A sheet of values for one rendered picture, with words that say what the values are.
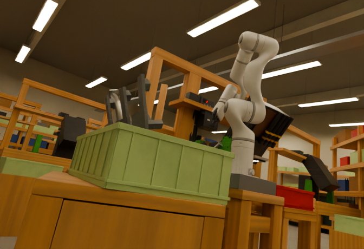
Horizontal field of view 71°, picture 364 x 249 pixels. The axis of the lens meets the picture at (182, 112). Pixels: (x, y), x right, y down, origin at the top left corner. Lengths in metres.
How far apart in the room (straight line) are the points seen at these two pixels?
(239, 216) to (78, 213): 0.70
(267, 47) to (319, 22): 4.54
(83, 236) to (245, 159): 0.88
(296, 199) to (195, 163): 1.12
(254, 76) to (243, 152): 0.41
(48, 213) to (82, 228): 0.09
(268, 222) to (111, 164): 0.90
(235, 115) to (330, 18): 4.76
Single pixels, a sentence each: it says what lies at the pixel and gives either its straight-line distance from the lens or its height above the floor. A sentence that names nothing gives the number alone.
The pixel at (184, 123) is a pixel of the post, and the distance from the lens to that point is 2.28.
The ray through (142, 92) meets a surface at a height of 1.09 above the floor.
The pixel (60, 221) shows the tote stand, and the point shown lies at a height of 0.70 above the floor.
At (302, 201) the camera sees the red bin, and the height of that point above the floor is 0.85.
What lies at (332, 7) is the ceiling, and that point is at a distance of 6.09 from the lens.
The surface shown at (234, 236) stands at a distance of 1.20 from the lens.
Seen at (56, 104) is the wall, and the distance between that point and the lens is 11.79.
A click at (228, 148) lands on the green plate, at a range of 2.08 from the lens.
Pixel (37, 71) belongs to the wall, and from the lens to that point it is 11.89.
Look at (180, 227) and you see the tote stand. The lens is 0.76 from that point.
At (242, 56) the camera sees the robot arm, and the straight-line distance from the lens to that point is 1.67.
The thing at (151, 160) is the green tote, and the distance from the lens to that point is 0.72.
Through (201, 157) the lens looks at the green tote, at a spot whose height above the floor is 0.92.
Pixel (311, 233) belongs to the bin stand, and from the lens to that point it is 1.93.
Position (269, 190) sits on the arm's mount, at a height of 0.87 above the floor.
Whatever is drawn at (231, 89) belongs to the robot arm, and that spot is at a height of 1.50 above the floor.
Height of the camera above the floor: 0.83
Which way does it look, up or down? 15 degrees up
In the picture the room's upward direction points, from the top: 10 degrees clockwise
